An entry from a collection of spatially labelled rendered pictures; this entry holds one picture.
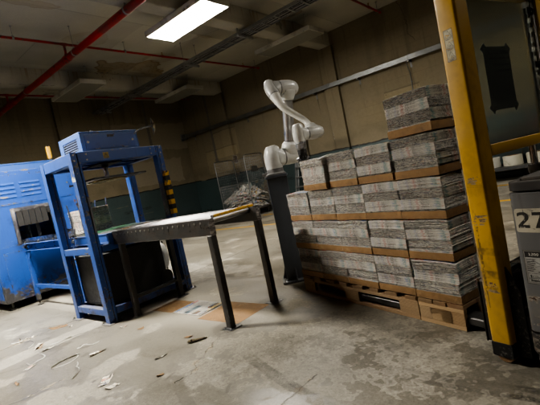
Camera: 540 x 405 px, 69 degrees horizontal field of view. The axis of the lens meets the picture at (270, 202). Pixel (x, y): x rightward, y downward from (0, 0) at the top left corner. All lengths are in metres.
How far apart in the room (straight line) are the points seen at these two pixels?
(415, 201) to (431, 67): 7.43
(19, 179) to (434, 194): 5.16
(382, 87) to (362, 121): 0.92
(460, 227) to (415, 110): 0.66
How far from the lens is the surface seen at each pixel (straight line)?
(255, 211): 3.12
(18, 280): 6.02
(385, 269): 2.61
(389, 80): 9.90
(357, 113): 10.19
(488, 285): 1.98
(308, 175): 2.94
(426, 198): 2.26
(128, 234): 3.64
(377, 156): 2.44
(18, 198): 6.06
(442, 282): 2.36
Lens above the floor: 1.01
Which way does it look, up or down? 4 degrees down
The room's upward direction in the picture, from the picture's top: 12 degrees counter-clockwise
